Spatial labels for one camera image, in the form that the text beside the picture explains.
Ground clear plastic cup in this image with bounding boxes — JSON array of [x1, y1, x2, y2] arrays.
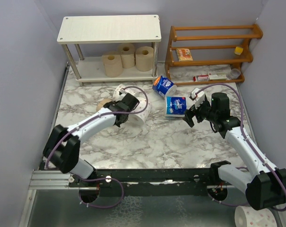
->
[[229, 69, 241, 79]]

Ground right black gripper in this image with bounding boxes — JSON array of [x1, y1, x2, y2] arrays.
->
[[183, 97, 218, 127]]

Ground purple cable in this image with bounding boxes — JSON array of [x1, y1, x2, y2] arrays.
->
[[44, 86, 149, 170], [194, 82, 286, 212]]

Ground brown wooden rack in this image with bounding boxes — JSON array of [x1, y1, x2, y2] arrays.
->
[[165, 24, 263, 79]]

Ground black base crossbar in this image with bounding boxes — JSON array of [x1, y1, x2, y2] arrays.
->
[[69, 168, 229, 197]]

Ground white red-dotted roll front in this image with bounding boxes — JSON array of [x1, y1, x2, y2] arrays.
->
[[128, 97, 152, 126]]

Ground white red-dotted roll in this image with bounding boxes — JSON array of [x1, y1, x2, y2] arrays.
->
[[113, 84, 139, 101], [128, 97, 152, 126]]

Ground white two-tier shelf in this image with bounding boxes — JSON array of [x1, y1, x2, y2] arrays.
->
[[57, 15, 161, 86]]

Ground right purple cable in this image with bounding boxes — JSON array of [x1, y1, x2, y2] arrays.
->
[[194, 82, 286, 212]]

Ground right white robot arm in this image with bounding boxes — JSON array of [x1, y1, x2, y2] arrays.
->
[[183, 89, 286, 210]]

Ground white dotted roll bottom corner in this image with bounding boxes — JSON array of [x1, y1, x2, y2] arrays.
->
[[234, 206, 277, 227]]

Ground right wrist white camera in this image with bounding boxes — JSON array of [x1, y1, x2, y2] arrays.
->
[[190, 88, 206, 108]]

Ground brown paper roll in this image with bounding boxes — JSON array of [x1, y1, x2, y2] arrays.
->
[[118, 43, 135, 69], [135, 46, 154, 71], [102, 51, 123, 78], [96, 98, 112, 112]]

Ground yellow cap jar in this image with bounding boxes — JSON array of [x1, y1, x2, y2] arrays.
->
[[234, 46, 243, 56]]

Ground white green box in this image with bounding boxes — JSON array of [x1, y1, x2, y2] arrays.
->
[[208, 73, 227, 81]]

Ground orange patterned booklet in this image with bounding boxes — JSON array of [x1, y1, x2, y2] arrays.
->
[[176, 48, 193, 61]]

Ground white red-dotted roll rear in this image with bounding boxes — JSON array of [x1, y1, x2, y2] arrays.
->
[[113, 84, 139, 101]]

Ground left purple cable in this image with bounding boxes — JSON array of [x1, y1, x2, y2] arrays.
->
[[44, 86, 149, 170]]

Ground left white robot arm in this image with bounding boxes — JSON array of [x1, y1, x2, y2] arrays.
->
[[43, 93, 139, 187]]

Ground aluminium rail frame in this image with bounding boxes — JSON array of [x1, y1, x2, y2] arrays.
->
[[28, 169, 74, 191]]

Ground blue roll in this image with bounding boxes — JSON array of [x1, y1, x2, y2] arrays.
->
[[152, 76, 177, 98], [164, 96, 187, 118]]

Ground red white box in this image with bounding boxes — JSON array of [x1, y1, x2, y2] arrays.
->
[[193, 75, 209, 82]]

